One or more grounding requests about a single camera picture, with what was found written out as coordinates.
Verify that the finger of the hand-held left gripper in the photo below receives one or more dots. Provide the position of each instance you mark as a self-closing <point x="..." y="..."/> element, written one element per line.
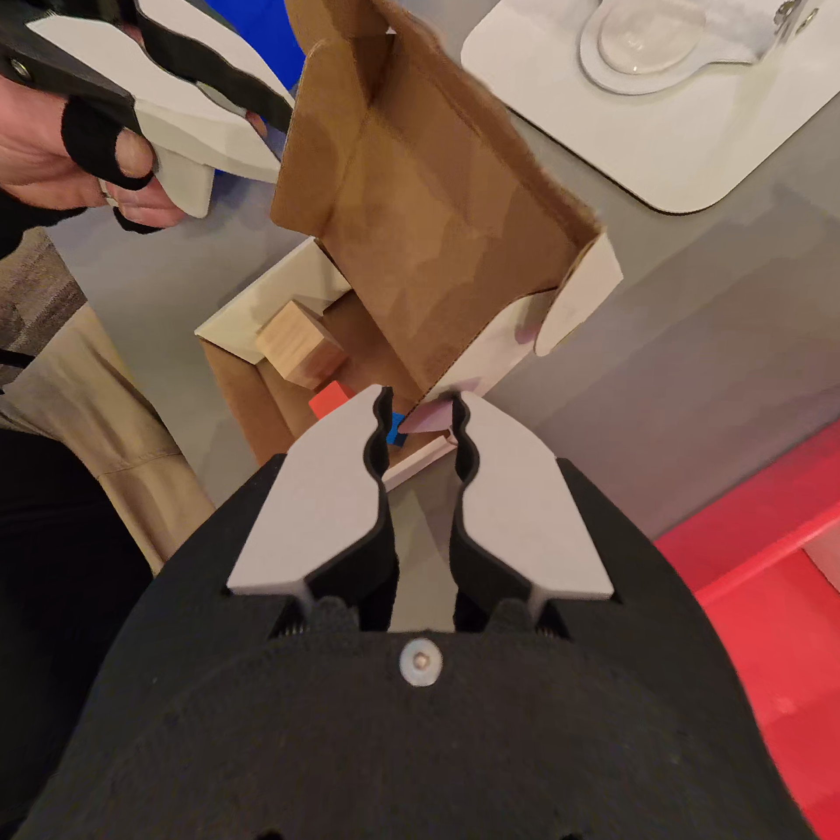
<point x="197" y="131"/>
<point x="223" y="39"/>

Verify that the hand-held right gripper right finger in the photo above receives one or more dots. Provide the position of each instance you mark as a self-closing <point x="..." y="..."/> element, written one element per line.
<point x="525" y="512"/>

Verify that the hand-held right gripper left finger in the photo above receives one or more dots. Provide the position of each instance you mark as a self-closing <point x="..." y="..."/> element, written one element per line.
<point x="315" y="505"/>

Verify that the red cube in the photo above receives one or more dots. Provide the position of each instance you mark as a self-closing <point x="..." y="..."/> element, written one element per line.
<point x="330" y="400"/>

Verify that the blue cube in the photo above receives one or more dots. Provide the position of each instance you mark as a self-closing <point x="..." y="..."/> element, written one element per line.
<point x="396" y="430"/>

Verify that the wooden cube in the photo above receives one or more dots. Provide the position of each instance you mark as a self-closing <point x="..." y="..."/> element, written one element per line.
<point x="300" y="351"/>

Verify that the brown cardboard box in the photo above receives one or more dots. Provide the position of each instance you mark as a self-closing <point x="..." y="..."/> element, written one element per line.
<point x="420" y="216"/>

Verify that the person's left hand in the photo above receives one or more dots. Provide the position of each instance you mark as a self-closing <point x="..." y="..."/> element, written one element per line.
<point x="33" y="151"/>

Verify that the blue plastic bin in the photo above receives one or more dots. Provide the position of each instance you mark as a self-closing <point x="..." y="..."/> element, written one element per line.
<point x="262" y="33"/>

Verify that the person's beige trousers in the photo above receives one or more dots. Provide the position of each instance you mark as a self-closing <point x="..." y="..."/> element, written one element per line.
<point x="111" y="420"/>

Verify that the red plastic bin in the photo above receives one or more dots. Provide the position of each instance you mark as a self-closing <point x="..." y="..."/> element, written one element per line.
<point x="774" y="623"/>

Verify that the person's black top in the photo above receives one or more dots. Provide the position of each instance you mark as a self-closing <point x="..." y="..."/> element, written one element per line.
<point x="59" y="623"/>

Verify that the white table mat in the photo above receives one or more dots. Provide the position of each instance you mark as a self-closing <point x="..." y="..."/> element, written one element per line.
<point x="689" y="131"/>

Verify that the small metal clip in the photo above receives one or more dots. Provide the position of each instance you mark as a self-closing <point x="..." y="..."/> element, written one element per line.
<point x="795" y="16"/>

